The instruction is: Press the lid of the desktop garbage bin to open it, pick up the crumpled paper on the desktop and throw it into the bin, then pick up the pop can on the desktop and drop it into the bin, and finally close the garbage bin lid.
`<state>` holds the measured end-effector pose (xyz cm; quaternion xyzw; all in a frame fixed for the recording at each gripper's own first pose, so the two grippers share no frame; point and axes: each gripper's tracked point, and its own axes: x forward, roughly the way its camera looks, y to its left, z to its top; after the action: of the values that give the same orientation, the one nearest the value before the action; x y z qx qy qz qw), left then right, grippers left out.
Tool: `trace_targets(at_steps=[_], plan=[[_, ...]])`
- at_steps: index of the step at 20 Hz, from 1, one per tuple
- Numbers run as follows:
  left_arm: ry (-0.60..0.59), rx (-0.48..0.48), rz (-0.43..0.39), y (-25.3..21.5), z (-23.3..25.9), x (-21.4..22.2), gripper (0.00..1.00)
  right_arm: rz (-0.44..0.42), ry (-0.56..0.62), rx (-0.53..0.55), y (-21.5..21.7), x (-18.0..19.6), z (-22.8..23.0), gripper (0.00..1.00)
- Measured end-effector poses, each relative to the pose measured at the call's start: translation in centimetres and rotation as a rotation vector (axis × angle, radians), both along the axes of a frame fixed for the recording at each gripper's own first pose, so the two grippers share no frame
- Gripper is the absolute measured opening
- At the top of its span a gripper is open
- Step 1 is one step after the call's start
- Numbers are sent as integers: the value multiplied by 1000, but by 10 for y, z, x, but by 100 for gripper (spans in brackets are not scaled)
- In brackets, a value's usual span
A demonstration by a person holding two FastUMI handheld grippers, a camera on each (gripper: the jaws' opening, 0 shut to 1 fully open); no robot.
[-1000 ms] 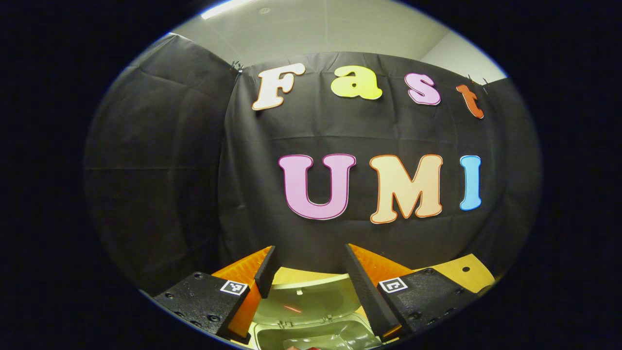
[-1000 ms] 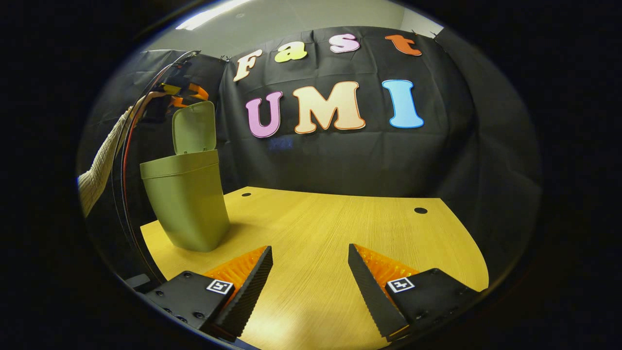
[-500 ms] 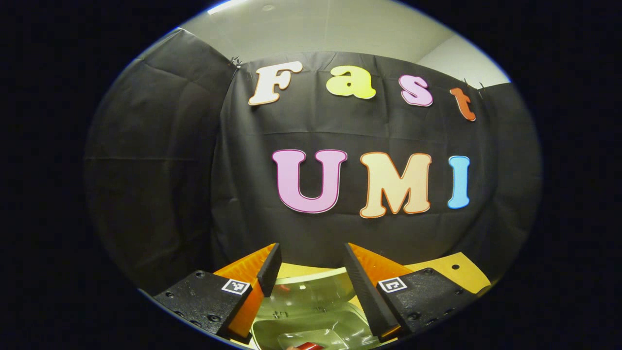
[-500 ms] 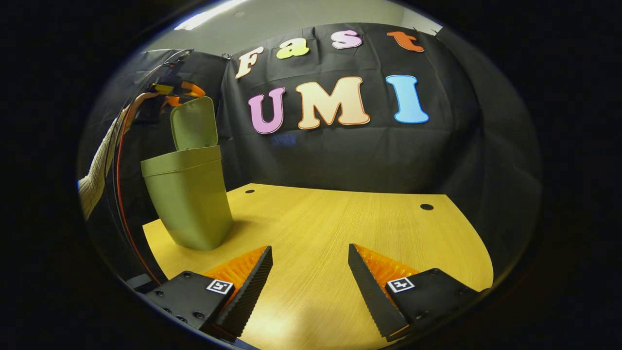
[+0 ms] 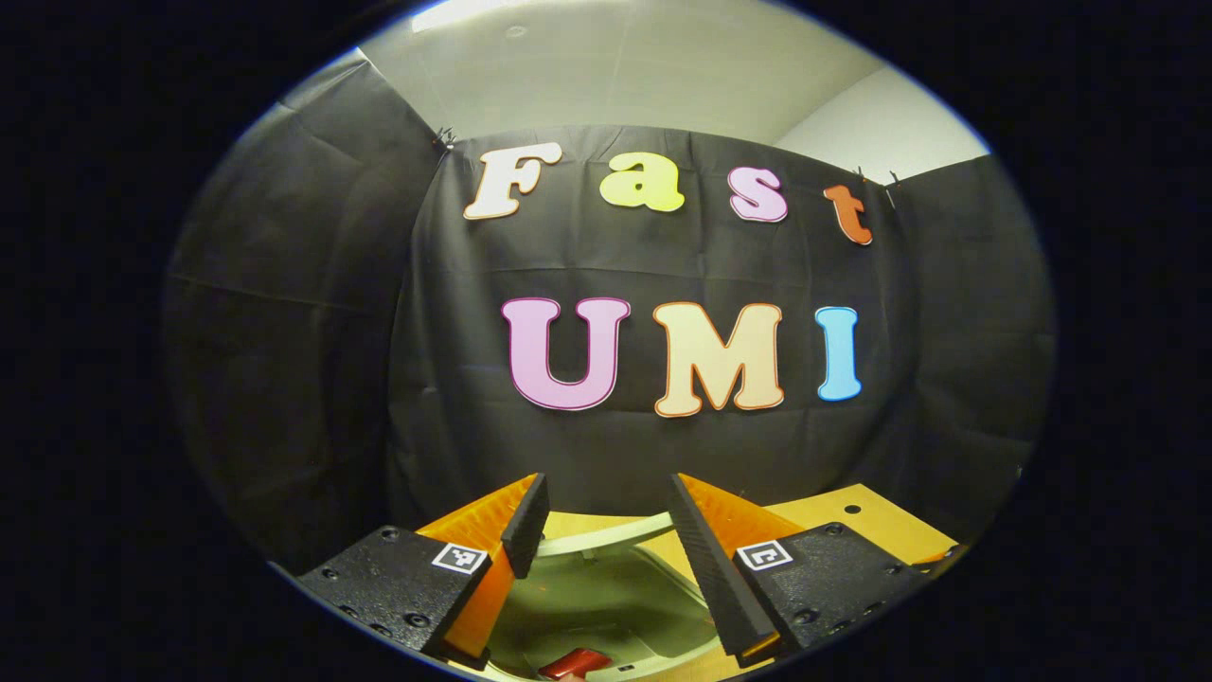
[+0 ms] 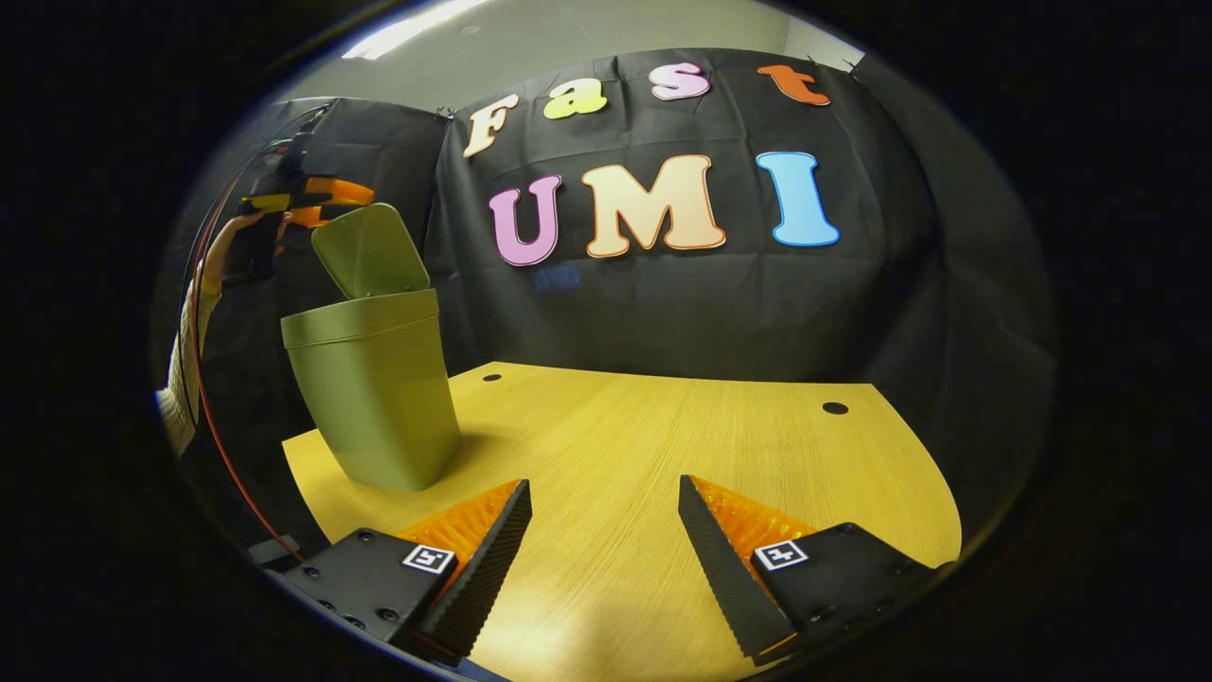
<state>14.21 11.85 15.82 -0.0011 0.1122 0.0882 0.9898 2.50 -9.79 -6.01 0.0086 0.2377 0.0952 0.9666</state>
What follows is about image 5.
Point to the red pop can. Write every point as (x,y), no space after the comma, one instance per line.
(576,663)

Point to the black backdrop cloth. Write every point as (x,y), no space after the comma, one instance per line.
(587,455)

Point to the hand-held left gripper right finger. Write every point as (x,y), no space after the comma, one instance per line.
(720,578)

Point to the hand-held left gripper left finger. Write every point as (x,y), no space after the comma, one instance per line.
(525,530)

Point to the green desktop garbage bin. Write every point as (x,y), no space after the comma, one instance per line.
(606,597)

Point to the wooden desktop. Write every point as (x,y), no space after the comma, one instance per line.
(871,521)

